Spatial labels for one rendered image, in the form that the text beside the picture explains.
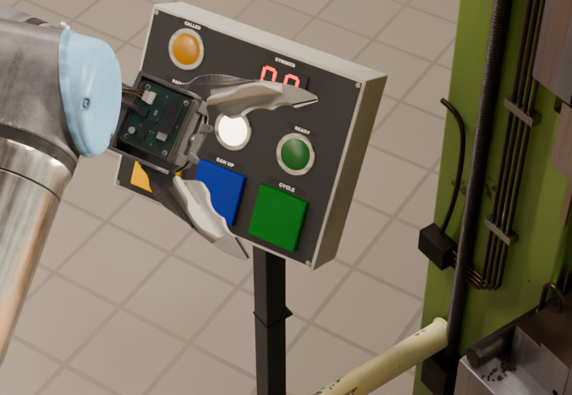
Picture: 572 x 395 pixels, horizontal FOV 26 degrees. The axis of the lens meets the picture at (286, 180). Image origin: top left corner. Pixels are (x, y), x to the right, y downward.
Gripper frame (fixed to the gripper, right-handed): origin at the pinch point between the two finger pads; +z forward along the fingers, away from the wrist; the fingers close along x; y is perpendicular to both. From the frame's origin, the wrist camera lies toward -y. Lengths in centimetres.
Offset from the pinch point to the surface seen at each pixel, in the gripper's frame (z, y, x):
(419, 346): 14, -99, -15
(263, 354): -10, -110, -28
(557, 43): 16.3, -27.2, 25.0
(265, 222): -11, -64, -6
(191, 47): -30, -61, 13
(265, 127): -16, -61, 6
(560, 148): 21.0, -35.3, 15.8
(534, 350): 29, -59, -7
